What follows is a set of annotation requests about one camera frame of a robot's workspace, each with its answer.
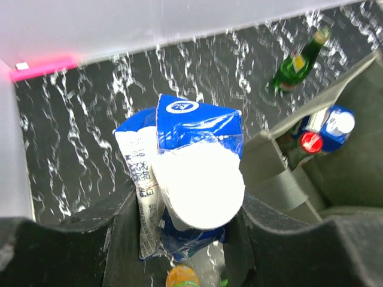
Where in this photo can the grey-green canvas bag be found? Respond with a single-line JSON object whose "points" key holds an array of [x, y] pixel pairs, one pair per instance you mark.
{"points": [[345, 182]]}

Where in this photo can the blue red juice carton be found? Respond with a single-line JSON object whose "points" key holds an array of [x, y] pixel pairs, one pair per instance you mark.
{"points": [[183, 158]]}

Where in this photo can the dark cola bottle red label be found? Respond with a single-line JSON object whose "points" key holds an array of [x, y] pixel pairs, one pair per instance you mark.
{"points": [[308, 145]]}

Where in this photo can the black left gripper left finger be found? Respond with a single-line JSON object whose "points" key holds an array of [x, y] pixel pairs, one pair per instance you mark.
{"points": [[95, 247]]}

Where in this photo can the Fontana pineapple juice carton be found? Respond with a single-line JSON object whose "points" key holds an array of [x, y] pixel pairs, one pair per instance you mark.
{"points": [[333, 124]]}

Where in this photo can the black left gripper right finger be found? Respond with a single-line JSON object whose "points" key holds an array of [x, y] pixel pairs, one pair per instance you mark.
{"points": [[268, 248]]}

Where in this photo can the green glass bottle gold cap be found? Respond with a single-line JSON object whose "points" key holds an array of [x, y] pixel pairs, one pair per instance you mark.
{"points": [[296, 67]]}

